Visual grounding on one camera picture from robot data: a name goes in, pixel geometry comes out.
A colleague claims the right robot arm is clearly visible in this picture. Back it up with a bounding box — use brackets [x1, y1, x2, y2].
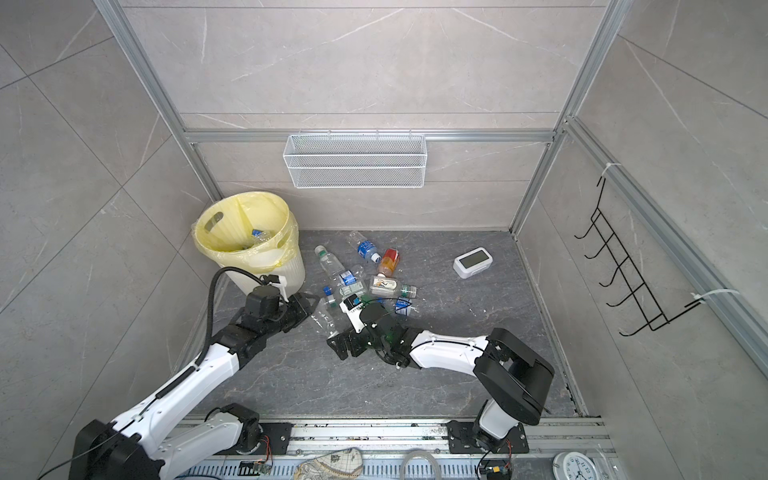
[326, 303, 554, 450]

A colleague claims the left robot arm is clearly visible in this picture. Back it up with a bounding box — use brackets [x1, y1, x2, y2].
[62, 267, 320, 479]

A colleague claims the white bin with yellow liner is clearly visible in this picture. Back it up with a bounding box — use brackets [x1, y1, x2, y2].
[192, 191, 305, 296]

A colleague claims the white flat bottle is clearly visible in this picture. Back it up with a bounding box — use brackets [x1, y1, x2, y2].
[369, 275, 418, 299]

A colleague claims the clear bottle green white label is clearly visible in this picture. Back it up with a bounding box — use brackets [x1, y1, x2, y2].
[323, 282, 365, 304]

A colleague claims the small clear bottle white cap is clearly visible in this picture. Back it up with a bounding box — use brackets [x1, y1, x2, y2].
[314, 245, 346, 278]

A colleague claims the crushed clear bottle blue band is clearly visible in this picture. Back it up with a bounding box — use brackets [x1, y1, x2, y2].
[336, 264, 365, 287]

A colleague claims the orange red bottle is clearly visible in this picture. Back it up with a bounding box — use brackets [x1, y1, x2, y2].
[377, 249, 400, 278]

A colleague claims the white tape roll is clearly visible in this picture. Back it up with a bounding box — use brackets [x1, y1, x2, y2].
[398, 450, 443, 480]

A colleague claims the white digital clock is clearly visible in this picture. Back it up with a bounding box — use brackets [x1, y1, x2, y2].
[453, 247, 493, 279]

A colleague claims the patterned cloth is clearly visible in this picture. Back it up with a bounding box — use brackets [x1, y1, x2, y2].
[293, 448, 363, 480]

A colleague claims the white round analog clock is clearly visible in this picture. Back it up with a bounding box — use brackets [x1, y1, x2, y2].
[552, 451, 602, 480]

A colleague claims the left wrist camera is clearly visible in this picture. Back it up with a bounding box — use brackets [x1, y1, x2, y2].
[261, 274, 289, 302]

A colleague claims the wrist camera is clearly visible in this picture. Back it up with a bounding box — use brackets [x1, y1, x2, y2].
[340, 294, 365, 333]
[261, 274, 289, 302]

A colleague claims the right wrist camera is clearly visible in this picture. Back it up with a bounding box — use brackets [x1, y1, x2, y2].
[340, 294, 365, 333]

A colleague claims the white wire mesh basket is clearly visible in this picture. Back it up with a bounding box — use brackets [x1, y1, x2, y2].
[283, 133, 428, 189]

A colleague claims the black wire hook rack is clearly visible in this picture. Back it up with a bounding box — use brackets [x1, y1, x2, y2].
[574, 177, 739, 338]

